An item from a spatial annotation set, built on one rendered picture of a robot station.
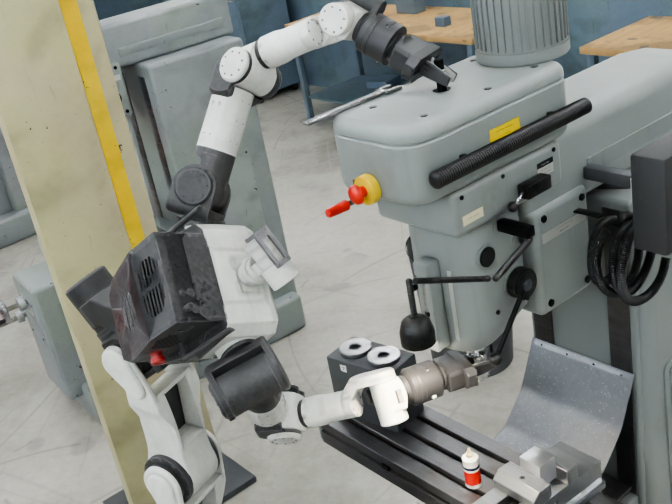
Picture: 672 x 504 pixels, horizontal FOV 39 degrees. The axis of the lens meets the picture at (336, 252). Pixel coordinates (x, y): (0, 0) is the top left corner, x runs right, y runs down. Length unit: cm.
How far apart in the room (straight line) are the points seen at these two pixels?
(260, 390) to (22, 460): 286
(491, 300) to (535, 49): 53
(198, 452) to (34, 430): 253
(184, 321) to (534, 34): 91
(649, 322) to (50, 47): 209
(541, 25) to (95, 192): 193
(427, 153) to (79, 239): 194
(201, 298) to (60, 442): 286
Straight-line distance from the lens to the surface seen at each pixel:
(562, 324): 252
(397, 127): 174
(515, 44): 200
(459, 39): 676
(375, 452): 253
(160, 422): 232
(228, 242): 201
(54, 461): 458
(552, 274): 212
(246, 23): 920
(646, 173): 193
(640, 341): 240
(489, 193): 190
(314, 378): 458
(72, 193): 341
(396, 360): 251
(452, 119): 177
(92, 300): 223
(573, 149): 210
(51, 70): 333
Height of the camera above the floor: 242
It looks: 25 degrees down
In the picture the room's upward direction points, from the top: 11 degrees counter-clockwise
